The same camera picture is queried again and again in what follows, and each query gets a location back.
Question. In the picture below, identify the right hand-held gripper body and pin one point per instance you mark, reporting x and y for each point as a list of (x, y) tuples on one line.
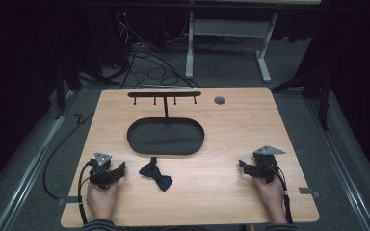
[(265, 163)]

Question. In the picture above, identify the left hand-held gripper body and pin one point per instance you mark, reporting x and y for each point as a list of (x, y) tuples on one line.
[(100, 168)]

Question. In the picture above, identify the person's left hand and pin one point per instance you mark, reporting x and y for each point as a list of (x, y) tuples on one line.
[(101, 200)]

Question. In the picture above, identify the person's right hand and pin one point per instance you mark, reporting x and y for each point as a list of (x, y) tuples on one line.
[(271, 199)]

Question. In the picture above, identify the black bow tie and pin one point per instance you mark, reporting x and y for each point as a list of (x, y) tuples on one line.
[(155, 174)]

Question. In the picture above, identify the grey tape strip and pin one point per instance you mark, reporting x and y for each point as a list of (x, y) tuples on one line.
[(309, 192), (68, 200)]

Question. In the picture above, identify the black hook stand with tray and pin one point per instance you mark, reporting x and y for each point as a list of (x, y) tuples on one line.
[(165, 136)]

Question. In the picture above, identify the black tripod stand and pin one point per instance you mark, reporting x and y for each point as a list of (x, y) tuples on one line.
[(324, 93), (61, 86)]

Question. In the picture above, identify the metal floor rail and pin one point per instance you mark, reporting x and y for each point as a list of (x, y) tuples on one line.
[(343, 166), (29, 174)]

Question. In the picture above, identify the white desk frame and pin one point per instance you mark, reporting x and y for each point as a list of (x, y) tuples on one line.
[(228, 28)]

